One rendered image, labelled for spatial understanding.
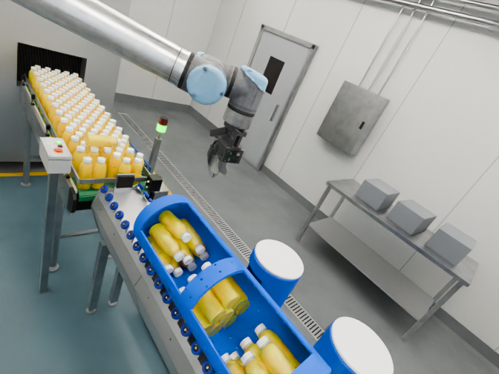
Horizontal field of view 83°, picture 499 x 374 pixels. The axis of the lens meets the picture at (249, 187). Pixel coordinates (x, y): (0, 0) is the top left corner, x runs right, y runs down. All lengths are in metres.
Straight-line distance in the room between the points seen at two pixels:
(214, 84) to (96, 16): 0.27
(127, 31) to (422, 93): 3.67
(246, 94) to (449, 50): 3.47
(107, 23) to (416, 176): 3.70
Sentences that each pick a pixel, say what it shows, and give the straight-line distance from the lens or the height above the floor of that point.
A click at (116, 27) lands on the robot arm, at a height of 1.83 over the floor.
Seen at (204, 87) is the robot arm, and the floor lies 1.79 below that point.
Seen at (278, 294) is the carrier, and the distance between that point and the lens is 1.52.
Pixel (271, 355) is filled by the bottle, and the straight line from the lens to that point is 0.99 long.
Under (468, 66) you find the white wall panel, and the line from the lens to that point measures 4.06.
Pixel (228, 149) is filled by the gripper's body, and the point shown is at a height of 1.61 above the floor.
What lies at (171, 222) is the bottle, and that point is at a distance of 1.25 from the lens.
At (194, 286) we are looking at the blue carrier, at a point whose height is 1.17.
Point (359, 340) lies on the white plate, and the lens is 1.45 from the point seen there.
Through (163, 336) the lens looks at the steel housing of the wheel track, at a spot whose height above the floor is 0.86.
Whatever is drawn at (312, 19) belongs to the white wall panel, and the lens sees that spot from 5.05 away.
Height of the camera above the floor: 1.92
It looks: 25 degrees down
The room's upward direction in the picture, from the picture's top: 25 degrees clockwise
